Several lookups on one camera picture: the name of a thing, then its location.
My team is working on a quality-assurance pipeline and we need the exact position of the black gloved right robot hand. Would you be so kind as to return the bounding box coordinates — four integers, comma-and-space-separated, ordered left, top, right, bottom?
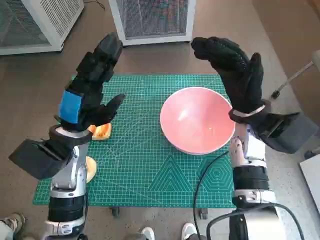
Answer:
191, 36, 265, 116

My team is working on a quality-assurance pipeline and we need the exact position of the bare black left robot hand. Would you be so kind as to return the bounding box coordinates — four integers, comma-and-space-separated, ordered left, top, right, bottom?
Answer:
53, 32, 126, 132

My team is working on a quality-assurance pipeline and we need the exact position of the pink bowl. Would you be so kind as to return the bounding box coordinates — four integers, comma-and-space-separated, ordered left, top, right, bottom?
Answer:
159, 86, 236, 156

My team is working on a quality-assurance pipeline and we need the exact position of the long braided toy bread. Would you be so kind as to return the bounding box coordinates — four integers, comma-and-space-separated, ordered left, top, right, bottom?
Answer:
86, 122, 112, 141

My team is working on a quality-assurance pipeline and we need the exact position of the round toy bread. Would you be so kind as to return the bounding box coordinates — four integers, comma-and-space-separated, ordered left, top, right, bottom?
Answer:
84, 156, 98, 185

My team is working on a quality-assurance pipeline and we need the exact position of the grey chair leg with caster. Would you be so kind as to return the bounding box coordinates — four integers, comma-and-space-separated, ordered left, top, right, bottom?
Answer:
271, 49, 320, 99

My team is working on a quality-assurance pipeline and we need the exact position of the white cabinet with perforated side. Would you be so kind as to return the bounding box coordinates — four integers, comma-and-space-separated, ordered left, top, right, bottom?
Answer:
0, 0, 85, 56

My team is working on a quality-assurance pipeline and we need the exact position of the white mesh-front cabinet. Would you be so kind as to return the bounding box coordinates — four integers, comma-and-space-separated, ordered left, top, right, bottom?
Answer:
108, 0, 197, 47

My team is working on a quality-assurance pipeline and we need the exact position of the green cutting mat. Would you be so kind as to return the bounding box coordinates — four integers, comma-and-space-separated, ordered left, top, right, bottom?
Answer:
32, 74, 237, 208

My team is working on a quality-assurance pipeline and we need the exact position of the dark chair base leg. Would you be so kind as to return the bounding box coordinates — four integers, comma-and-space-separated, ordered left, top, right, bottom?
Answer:
304, 149, 320, 160

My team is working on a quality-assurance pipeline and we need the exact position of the white desk top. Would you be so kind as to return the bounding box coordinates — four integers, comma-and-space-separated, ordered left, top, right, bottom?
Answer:
299, 153, 320, 198

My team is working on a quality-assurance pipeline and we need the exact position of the person's white shoe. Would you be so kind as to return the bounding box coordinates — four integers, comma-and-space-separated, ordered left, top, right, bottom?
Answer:
141, 226, 155, 240
181, 222, 198, 240

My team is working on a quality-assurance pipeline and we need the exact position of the person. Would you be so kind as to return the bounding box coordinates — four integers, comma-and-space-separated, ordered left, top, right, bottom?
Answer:
0, 212, 26, 240

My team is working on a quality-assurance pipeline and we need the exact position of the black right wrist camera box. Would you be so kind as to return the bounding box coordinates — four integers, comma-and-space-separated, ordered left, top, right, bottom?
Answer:
259, 112, 317, 155

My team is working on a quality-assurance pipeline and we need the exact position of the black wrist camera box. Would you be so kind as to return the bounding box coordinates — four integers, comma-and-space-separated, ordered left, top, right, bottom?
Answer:
8, 138, 76, 180
259, 112, 317, 155

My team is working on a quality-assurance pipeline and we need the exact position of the black floor cable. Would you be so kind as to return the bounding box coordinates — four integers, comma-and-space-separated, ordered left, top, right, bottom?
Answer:
83, 0, 107, 11

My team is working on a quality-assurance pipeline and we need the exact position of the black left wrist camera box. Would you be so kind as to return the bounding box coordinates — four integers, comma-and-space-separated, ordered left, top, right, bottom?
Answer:
8, 138, 76, 180

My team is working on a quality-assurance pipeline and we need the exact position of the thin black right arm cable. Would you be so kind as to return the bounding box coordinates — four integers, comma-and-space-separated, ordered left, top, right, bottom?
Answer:
193, 150, 233, 240

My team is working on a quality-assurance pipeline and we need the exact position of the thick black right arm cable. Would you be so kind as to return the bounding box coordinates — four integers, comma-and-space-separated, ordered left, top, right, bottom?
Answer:
206, 203, 305, 240

